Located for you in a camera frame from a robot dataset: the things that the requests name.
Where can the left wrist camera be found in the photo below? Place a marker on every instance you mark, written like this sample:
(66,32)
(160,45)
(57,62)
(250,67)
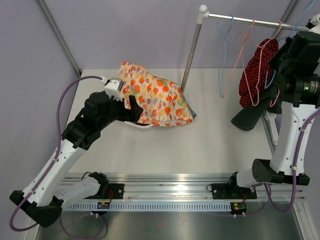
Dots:
(113,88)

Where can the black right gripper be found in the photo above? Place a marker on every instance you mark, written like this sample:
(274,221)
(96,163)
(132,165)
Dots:
(274,63)

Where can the light blue denim skirt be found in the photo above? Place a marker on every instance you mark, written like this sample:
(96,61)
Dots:
(194,115)

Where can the white slotted cable duct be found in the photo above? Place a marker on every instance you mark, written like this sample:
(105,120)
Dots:
(150,206)

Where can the aluminium mounting rail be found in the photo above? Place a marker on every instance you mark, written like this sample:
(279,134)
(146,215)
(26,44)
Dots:
(176,187)

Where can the white perforated plastic basket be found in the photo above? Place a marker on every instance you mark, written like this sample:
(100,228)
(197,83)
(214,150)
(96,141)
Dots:
(140,126)

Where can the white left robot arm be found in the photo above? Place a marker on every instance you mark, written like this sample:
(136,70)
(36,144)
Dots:
(40,200)

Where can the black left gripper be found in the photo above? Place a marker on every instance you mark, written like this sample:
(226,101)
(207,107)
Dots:
(127,114)

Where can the red polka dot skirt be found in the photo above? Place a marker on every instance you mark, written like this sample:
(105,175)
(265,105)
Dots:
(252,82)

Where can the orange floral skirt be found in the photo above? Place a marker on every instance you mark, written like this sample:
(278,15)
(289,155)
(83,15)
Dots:
(162,100)

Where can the dark dotted skirt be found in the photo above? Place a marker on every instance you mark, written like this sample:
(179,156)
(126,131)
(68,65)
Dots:
(247,118)

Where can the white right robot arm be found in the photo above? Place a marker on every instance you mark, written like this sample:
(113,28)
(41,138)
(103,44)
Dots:
(299,93)

